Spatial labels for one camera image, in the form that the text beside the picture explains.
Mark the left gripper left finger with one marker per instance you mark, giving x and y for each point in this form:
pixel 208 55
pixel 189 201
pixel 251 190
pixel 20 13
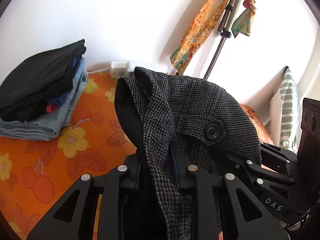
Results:
pixel 91 202

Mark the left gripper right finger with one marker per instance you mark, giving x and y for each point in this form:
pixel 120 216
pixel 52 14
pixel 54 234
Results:
pixel 225 200

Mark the grey houndstooth pants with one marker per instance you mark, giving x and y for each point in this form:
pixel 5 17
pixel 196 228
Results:
pixel 155 109

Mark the orange floral bed sheet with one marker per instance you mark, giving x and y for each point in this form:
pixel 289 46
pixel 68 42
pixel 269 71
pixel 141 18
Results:
pixel 35 173

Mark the green striped white pillow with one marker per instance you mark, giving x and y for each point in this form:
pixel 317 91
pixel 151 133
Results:
pixel 284 113

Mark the light blue folded jeans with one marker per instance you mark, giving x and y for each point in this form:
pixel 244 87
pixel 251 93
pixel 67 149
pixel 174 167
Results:
pixel 48 126

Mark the pink sock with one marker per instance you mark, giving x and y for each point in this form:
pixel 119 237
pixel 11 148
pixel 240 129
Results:
pixel 51 108

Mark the blue striped garment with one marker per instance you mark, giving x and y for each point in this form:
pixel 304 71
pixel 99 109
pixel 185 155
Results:
pixel 59 100

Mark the black folded garment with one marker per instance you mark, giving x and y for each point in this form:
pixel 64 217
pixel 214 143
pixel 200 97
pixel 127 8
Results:
pixel 25 92

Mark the white power strip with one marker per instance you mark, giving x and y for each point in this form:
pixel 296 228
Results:
pixel 121 68

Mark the metal tripod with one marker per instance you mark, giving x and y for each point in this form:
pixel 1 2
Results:
pixel 225 31

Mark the orange floral scarf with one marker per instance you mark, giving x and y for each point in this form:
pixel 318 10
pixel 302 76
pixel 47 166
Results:
pixel 206 20

